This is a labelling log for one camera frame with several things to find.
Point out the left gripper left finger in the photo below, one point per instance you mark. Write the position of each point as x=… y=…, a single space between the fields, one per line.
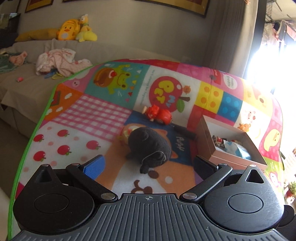
x=84 y=176

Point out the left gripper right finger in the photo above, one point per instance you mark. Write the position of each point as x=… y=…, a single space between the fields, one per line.
x=213 y=176

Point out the black plush toy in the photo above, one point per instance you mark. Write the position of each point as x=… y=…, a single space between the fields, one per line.
x=149 y=148

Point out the red hooded doll figure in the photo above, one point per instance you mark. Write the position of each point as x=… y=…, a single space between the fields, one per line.
x=155 y=113

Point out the black head keychain figure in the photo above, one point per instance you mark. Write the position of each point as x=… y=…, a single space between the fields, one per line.
x=219 y=142

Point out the pink cardboard box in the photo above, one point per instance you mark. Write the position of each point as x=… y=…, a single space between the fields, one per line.
x=207 y=127

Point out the blue tissue pack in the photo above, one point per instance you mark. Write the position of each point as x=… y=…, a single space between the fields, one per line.
x=236 y=150

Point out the black cylinder stick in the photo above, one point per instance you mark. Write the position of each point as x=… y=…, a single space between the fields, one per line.
x=183 y=131

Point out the colourful cartoon play mat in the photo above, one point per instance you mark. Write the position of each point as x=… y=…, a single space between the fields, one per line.
x=93 y=113

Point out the pink white clothes pile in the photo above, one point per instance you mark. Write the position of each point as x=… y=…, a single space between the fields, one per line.
x=63 y=60

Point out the yellow plush toys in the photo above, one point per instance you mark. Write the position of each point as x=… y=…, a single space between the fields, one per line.
x=76 y=29

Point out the yellow banana pillow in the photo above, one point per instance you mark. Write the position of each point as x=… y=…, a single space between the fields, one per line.
x=43 y=34

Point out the gold framed picture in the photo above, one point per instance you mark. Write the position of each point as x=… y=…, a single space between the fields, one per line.
x=197 y=7

